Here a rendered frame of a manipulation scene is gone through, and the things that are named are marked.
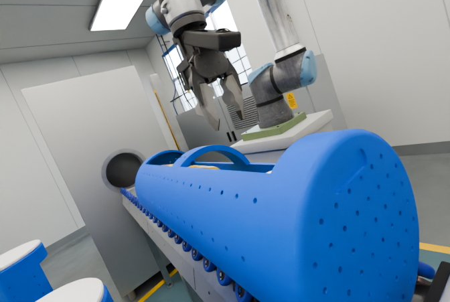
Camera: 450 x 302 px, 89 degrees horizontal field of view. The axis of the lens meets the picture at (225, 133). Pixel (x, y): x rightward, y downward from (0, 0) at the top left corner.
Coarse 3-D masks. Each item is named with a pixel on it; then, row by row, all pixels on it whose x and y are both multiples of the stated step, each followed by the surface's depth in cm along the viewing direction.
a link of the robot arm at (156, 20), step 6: (156, 6) 56; (150, 12) 58; (156, 12) 56; (150, 18) 58; (156, 18) 57; (162, 18) 57; (150, 24) 59; (156, 24) 58; (162, 24) 58; (156, 30) 60; (162, 30) 60; (168, 30) 60
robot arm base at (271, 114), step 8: (280, 96) 90; (256, 104) 93; (264, 104) 90; (272, 104) 89; (280, 104) 89; (264, 112) 91; (272, 112) 89; (280, 112) 89; (288, 112) 90; (264, 120) 91; (272, 120) 89; (280, 120) 88; (288, 120) 89; (264, 128) 92
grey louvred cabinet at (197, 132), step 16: (320, 64) 213; (320, 80) 208; (288, 96) 204; (304, 96) 194; (320, 96) 203; (336, 96) 224; (192, 112) 314; (224, 112) 269; (256, 112) 235; (336, 112) 219; (192, 128) 327; (208, 128) 301; (224, 128) 279; (240, 128) 260; (336, 128) 214; (192, 144) 342; (208, 144) 314; (224, 144) 290; (208, 160) 327; (224, 160) 301
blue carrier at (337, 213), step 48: (336, 144) 28; (384, 144) 33; (144, 192) 81; (192, 192) 46; (240, 192) 33; (288, 192) 26; (336, 192) 27; (384, 192) 32; (192, 240) 48; (240, 240) 31; (288, 240) 24; (336, 240) 26; (384, 240) 31; (288, 288) 24; (336, 288) 25; (384, 288) 30
